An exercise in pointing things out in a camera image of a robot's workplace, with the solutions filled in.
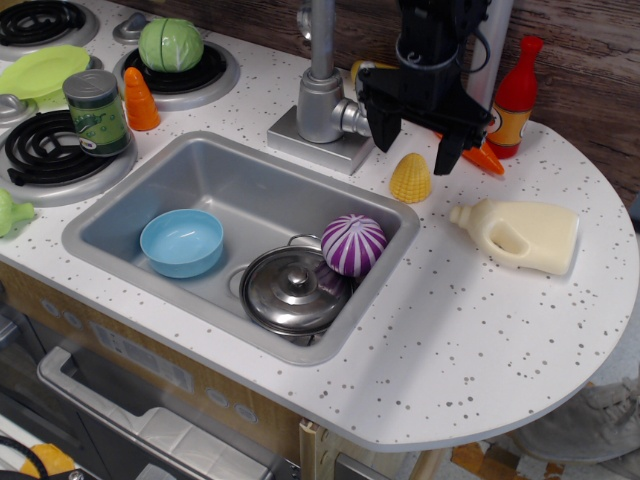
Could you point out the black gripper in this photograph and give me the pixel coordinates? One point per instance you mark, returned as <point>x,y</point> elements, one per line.
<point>426,90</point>

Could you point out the yellow toy corn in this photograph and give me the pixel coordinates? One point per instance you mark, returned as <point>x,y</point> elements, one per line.
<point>411,181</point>

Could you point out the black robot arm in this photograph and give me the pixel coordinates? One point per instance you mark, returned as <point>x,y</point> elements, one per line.
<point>458,17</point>

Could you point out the light blue bowl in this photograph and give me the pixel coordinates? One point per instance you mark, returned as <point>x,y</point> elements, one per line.
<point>182,243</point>

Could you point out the orange toy carrot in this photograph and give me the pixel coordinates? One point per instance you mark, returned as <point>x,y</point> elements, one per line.
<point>484,158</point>

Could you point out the grey vertical pole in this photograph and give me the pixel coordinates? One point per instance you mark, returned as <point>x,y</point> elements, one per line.
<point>481,83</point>

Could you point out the yellow toy bottle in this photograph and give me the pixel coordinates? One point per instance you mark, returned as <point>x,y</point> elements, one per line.
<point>366,64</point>

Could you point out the silver toy faucet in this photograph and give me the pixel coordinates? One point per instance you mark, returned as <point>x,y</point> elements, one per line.
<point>325,127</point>

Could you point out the red toy ketchup bottle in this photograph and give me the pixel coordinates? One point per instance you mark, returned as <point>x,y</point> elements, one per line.
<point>514,101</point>

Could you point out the purple striped toy onion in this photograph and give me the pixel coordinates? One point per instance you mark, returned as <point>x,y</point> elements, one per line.
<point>351,244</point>

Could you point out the cream toy detergent bottle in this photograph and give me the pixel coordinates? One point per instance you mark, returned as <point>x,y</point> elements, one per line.
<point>531,235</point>

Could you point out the steel pot with lid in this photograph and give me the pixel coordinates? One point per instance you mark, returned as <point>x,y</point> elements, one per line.
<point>292,292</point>

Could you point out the back right stove burner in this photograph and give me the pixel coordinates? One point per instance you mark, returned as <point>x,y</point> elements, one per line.
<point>215,75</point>

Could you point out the stove burner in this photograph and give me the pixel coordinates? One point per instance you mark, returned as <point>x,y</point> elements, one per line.
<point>215,75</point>
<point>42,163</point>
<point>33,23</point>

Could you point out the green toy cabbage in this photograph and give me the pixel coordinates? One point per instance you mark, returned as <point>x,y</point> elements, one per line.
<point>170,45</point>

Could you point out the orange carrot half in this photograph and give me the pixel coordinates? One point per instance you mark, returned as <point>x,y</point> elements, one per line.
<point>141,110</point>

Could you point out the grey sink basin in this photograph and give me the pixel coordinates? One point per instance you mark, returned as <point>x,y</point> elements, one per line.
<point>262,201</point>

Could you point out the grey stove knob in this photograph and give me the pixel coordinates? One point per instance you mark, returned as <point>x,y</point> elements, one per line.
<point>13,110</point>
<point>129,31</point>

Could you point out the green toy can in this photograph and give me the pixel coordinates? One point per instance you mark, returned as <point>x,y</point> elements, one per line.
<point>97,112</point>

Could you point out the grey cloth on floor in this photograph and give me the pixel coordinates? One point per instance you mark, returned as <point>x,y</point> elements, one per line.
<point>598,424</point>

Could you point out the front left stove burner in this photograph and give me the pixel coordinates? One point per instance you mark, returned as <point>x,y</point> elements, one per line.
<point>42,163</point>

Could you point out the light green plate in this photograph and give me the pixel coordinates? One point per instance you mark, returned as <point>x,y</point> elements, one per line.
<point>43,72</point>

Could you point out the grey stove knob left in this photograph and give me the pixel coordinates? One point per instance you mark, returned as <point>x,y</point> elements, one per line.
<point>13,110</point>

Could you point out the back left stove burner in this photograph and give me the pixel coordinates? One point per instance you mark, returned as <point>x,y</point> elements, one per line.
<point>33,23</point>

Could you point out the light green toy vegetable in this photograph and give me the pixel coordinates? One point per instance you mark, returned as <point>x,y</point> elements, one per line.
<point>11,212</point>

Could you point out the yellow object on floor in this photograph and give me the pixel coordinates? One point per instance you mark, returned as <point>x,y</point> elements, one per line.
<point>54,460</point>

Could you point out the silver oven door handle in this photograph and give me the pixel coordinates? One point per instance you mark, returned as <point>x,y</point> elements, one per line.
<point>137,437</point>

